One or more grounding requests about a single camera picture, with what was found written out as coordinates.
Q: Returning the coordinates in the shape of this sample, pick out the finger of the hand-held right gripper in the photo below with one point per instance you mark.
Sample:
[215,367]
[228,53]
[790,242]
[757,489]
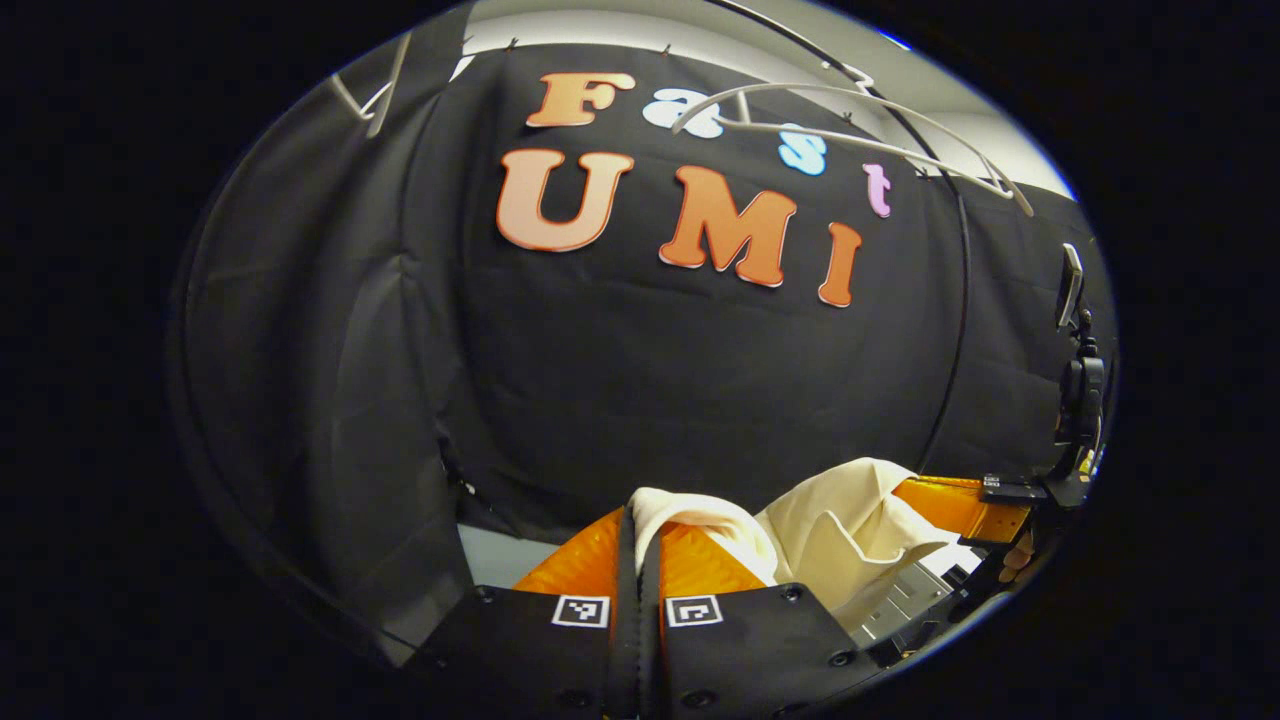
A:
[1010,490]
[960,505]

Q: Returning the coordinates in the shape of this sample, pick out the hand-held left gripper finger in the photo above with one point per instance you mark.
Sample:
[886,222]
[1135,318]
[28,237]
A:
[652,650]
[627,650]

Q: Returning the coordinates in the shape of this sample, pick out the cream hooded jacket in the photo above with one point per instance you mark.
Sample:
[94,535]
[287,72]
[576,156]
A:
[850,530]

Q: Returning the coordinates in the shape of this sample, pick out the white plastic hanger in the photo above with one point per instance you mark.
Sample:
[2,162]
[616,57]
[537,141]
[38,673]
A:
[385,90]
[690,115]

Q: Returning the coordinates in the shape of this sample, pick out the white grey box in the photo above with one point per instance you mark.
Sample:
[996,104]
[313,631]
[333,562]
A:
[900,600]

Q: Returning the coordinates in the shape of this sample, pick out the black backdrop cloth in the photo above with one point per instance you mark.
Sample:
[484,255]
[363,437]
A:
[650,380]

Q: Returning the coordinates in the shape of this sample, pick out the black clothes rail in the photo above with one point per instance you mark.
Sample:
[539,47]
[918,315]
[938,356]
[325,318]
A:
[963,300]

